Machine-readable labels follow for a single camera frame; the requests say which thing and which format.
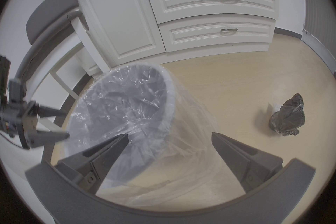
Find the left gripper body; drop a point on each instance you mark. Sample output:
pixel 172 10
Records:
pixel 25 123

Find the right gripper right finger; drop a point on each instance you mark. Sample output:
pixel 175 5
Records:
pixel 246 165

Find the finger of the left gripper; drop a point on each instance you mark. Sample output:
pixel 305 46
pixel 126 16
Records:
pixel 47 137
pixel 49 111

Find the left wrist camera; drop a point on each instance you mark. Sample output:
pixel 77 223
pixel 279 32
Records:
pixel 17 89

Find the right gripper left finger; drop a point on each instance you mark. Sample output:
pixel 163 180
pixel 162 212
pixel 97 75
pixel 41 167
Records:
pixel 97 165

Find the white trash bin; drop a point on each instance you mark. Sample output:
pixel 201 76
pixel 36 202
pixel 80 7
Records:
pixel 170 102

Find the clear plastic bag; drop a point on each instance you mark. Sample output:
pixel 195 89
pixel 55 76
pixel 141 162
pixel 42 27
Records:
pixel 194 139

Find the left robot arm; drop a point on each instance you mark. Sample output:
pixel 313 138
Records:
pixel 4 73

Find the crumpled black plastic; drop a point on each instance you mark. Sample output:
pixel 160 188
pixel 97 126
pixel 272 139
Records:
pixel 287 118

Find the white chair with grey cushions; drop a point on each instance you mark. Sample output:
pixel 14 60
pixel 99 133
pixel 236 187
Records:
pixel 52 13

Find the grey curtain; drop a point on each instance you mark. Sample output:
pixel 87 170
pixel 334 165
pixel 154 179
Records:
pixel 316 13

